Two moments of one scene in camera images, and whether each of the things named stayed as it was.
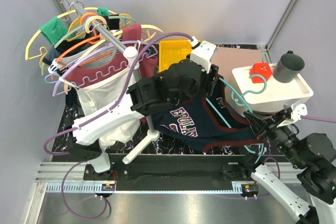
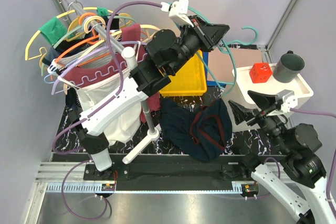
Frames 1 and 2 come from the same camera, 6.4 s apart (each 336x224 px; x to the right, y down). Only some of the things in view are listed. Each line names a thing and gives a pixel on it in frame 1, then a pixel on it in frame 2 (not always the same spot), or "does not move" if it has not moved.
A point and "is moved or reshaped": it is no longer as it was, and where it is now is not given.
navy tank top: (206, 121) is moved or reshaped
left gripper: (209, 78) → (209, 35)
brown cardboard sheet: (227, 58) does not move
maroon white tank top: (98, 84) does not move
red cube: (263, 68) does not move
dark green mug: (288, 67) does not move
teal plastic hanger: (222, 116) → (227, 44)
